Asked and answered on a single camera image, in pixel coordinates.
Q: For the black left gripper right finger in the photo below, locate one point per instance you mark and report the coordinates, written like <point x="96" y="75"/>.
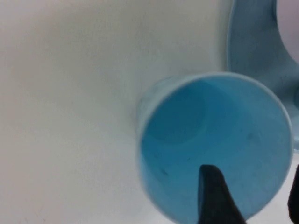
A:
<point x="294" y="200"/>

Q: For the pale pink plastic cup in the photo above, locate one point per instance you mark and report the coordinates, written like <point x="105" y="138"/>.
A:
<point x="289" y="28"/>

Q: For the light blue plastic cup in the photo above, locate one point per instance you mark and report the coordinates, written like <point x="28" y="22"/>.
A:
<point x="210" y="123"/>

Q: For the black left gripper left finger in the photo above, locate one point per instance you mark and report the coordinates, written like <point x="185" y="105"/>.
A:
<point x="215" y="200"/>

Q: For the blue round cup stand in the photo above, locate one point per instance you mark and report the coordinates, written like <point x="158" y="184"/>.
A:
<point x="254" y="42"/>

